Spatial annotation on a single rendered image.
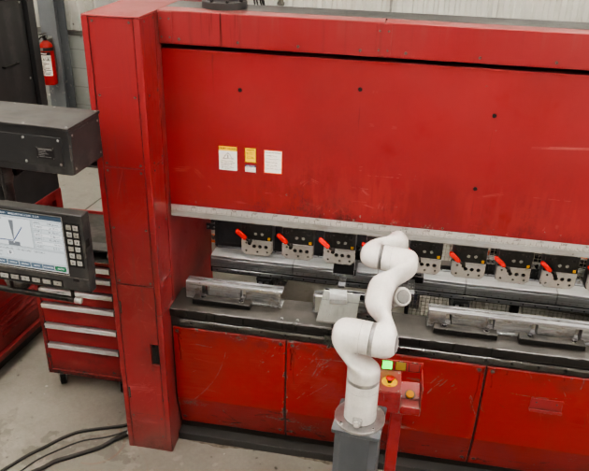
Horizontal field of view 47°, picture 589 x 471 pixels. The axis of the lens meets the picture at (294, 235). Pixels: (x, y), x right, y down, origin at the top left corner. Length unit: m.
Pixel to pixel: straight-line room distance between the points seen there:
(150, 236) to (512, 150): 1.64
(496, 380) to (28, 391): 2.75
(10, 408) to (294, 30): 2.78
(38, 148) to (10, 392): 2.13
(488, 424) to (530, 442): 0.23
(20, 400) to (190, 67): 2.36
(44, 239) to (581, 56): 2.24
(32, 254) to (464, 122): 1.88
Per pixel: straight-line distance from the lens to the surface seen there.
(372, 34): 2.84
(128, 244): 3.23
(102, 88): 2.99
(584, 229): 3.19
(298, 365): 3.46
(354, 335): 2.35
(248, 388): 3.62
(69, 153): 2.72
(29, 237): 2.96
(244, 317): 3.36
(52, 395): 4.44
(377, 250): 2.61
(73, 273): 2.93
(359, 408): 2.52
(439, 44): 2.85
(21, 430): 4.26
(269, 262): 3.62
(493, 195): 3.07
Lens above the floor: 2.75
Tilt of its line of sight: 27 degrees down
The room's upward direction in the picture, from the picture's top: 2 degrees clockwise
